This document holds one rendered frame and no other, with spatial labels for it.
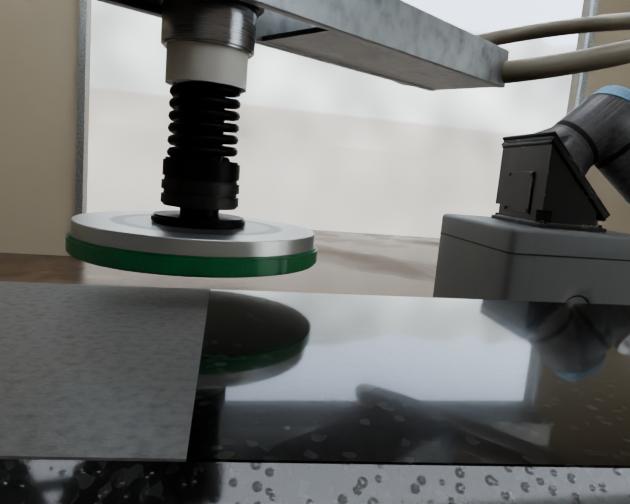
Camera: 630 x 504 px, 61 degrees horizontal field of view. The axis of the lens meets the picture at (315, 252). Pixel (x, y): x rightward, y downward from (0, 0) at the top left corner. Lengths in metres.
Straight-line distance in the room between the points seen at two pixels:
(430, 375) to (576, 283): 1.12
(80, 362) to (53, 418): 0.06
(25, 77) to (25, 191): 0.97
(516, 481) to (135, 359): 0.20
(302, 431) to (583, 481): 0.12
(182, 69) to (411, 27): 0.27
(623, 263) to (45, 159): 4.68
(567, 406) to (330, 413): 0.13
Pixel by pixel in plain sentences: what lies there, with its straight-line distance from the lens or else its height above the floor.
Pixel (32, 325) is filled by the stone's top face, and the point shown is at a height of 0.82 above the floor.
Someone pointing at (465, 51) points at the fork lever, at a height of 1.10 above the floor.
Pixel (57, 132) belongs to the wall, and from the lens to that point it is 5.28.
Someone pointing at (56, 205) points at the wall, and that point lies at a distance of 5.30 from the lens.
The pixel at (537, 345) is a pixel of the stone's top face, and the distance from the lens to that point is 0.43.
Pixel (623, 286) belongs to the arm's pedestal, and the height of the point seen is 0.72.
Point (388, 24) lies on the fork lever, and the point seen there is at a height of 1.09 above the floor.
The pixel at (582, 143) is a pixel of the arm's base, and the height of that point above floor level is 1.07.
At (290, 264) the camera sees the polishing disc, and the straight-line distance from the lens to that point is 0.42.
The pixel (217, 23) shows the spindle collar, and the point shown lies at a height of 1.05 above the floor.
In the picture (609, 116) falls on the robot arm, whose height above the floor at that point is 1.14.
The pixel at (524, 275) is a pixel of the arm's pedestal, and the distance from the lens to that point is 1.35.
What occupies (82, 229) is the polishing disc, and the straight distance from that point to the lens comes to 0.44.
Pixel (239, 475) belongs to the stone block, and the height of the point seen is 0.82.
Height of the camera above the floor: 0.93
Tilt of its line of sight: 8 degrees down
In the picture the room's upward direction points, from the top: 5 degrees clockwise
